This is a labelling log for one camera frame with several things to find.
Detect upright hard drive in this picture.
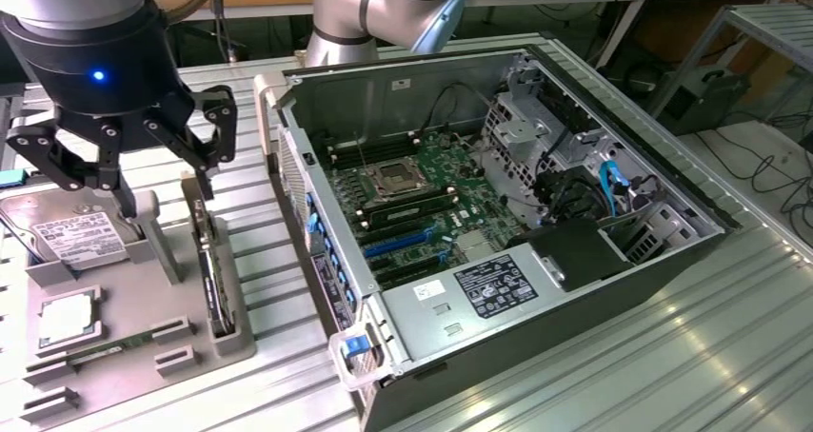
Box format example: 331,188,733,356
189,197,238,339

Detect green motherboard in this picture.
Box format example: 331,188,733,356
322,128,549,291

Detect open black PC case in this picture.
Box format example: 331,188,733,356
251,31,747,432

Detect installed RAM stick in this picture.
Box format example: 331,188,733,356
362,197,458,229

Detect silver chipset heatsink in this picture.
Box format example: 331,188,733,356
456,233,505,254

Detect green RAM stick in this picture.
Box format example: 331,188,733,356
67,330,158,365

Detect CPU chip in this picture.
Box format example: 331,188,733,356
36,292,104,351

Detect blue SATA wire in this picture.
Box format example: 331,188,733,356
594,159,632,215

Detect black plastic shroud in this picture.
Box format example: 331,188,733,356
528,218,632,294

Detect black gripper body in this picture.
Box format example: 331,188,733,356
0,0,197,154

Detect grey parts rack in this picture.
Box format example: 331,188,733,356
0,173,259,424

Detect silver hard disk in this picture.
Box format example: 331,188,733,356
0,195,143,269

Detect black expansion slot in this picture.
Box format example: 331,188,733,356
371,253,450,285

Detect black floor cables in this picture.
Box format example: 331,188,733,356
692,110,813,214

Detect blue expansion slot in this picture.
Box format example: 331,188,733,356
361,228,434,258

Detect grey power supply unit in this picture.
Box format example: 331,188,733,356
379,246,574,363

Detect CPU socket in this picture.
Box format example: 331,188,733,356
359,157,426,201

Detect black RAM slots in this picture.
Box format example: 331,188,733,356
326,133,422,170

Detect grey metal shelf frame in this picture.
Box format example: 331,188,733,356
648,2,813,119

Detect black wire loop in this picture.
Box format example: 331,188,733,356
429,83,492,134

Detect metal disk bay cage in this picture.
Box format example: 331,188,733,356
481,90,574,217

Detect black equipment box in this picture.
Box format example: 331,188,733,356
658,67,752,137

